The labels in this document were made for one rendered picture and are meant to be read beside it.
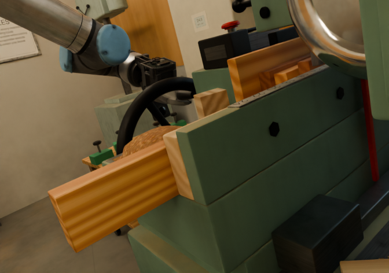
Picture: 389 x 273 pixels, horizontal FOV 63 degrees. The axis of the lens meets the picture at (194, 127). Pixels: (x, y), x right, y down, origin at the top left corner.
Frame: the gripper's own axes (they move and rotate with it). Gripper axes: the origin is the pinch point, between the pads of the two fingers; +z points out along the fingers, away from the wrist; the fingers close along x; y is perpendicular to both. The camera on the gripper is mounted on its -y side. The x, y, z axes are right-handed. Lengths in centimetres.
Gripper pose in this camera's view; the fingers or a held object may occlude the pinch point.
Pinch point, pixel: (187, 103)
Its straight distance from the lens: 74.7
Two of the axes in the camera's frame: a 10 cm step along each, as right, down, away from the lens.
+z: 6.3, 3.8, -6.7
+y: -0.2, -8.6, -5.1
